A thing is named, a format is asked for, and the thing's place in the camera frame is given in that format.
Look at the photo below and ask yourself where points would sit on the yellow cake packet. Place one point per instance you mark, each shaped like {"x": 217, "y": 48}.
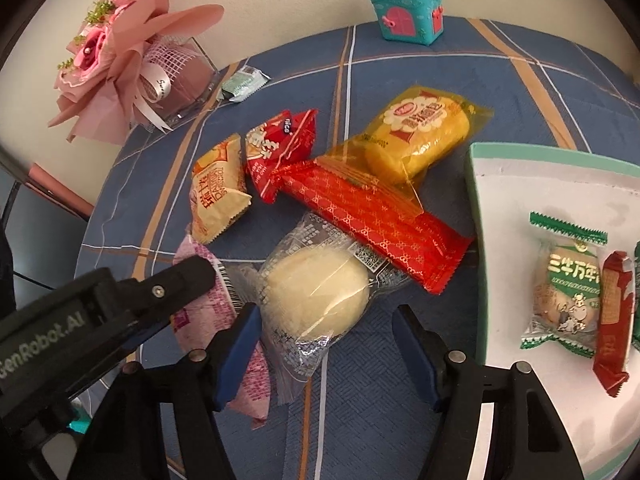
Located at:
{"x": 415, "y": 135}

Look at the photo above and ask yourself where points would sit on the pink swiss roll packet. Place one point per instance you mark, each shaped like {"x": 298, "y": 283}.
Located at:
{"x": 225, "y": 305}

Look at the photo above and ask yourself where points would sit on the clear square vase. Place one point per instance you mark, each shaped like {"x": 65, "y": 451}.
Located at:
{"x": 185, "y": 80}

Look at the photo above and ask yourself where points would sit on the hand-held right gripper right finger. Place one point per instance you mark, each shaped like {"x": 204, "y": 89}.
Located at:
{"x": 417, "y": 360}

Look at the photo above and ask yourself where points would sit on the green cow biscuit packet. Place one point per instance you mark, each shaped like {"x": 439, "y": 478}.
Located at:
{"x": 565, "y": 285}

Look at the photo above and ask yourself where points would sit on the small green snack packet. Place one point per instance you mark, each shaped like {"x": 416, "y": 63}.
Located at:
{"x": 245, "y": 84}

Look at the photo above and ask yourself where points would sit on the blue plaid tablecloth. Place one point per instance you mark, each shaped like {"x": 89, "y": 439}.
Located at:
{"x": 350, "y": 435}

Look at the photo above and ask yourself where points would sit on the long red patterned packet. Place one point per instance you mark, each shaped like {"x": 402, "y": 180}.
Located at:
{"x": 380, "y": 220}

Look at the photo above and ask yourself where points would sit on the red white biscuit packet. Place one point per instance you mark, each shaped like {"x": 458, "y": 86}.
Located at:
{"x": 612, "y": 320}

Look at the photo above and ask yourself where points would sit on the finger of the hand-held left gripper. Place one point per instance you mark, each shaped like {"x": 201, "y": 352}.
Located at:
{"x": 170, "y": 287}

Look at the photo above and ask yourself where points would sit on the grey blue refrigerator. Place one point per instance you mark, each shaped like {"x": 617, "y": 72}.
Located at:
{"x": 40, "y": 240}

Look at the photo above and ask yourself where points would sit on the orange swiss roll packet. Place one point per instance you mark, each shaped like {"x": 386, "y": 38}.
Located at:
{"x": 220, "y": 190}

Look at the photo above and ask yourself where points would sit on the pink rose bouquet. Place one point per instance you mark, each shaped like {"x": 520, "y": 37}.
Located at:
{"x": 130, "y": 35}

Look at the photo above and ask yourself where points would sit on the white tray green rim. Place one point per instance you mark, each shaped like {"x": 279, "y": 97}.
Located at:
{"x": 510, "y": 220}

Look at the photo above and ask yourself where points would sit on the pink brown chair back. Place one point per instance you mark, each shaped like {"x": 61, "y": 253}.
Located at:
{"x": 55, "y": 185}

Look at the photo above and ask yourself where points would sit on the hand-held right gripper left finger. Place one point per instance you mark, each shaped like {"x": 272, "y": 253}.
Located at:
{"x": 240, "y": 355}

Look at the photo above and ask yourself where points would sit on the clear-wrapped white bun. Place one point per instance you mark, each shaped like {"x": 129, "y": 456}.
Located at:
{"x": 310, "y": 285}

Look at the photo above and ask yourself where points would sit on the small red snack packet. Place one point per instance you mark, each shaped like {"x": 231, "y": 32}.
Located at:
{"x": 277, "y": 152}

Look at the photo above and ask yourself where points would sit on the teal toy box pink door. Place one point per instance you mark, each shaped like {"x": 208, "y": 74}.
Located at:
{"x": 405, "y": 12}

